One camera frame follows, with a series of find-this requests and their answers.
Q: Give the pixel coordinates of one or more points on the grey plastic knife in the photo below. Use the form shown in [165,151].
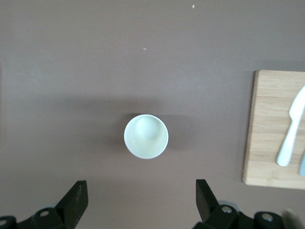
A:
[302,167]

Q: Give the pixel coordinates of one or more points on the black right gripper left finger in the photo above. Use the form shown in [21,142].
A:
[71,207]

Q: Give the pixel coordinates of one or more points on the paper cup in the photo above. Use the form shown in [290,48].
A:
[145,143]

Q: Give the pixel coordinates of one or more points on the wooden cutting board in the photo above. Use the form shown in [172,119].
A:
[267,119]

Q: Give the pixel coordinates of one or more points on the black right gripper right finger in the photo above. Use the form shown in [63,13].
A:
[207,205]

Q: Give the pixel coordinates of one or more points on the white plastic knife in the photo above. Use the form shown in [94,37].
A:
[289,140]

